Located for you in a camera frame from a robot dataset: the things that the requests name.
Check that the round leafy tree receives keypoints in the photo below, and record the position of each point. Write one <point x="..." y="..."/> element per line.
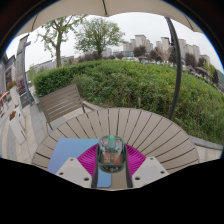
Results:
<point x="99" y="33"/>

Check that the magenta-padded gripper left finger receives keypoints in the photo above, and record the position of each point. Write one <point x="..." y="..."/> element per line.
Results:
<point x="87" y="159"/>

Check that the grey slatted outdoor chair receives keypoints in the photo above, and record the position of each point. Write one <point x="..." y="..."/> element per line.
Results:
<point x="61" y="103"/>

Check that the blue mouse pad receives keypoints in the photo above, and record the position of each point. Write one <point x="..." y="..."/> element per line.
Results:
<point x="68" y="150"/>

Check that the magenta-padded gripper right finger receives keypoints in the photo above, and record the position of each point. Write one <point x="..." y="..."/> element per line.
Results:
<point x="136" y="159"/>

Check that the bare-trunked leaning tree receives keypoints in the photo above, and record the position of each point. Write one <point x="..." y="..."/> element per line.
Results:
<point x="58" y="46"/>

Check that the white planter box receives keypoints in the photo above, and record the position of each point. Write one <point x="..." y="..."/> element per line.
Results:
<point x="16" y="128"/>

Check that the transparent green computer mouse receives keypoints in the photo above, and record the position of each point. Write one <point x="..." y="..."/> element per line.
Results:
<point x="112" y="155"/>

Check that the distant high-rise buildings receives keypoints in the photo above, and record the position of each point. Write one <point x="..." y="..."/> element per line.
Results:
<point x="140" y="40"/>

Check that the dark curved parasol pole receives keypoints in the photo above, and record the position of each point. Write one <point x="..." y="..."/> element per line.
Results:
<point x="178" y="73"/>

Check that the beige parasol canopy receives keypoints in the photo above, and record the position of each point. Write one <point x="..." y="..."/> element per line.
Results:
<point x="133" y="6"/>

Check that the green hedge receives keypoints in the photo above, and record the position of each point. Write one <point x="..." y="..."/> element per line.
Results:
<point x="133" y="83"/>

